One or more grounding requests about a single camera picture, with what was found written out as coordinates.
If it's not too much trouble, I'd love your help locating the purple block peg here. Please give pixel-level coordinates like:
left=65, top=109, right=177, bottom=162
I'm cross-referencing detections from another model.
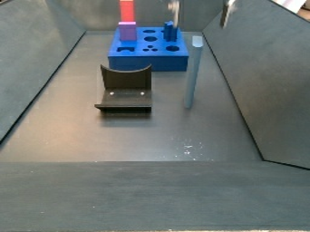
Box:
left=119, top=22, right=137, bottom=41

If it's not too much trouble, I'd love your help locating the dark blue star peg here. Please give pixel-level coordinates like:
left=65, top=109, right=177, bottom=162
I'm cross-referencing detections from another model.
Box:
left=163, top=21, right=177, bottom=42

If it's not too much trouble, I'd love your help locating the wrist-1 gripper finger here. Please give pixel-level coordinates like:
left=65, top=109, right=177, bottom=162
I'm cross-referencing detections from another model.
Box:
left=169, top=0, right=181, bottom=16
left=221, top=0, right=237, bottom=27

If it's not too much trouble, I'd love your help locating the blue foam peg board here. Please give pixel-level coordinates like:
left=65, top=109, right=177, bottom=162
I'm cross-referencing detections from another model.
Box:
left=109, top=27, right=189, bottom=72

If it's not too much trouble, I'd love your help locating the light blue square-circle object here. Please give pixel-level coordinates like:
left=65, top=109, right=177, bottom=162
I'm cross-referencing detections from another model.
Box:
left=185, top=35, right=204, bottom=109

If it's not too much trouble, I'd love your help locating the red tall block peg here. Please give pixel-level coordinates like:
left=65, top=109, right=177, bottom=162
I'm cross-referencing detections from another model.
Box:
left=121, top=0, right=135, bottom=22

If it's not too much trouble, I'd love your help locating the black curved regrasp fixture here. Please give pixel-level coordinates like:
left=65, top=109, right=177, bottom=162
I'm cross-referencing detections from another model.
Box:
left=95, top=65, right=153, bottom=111

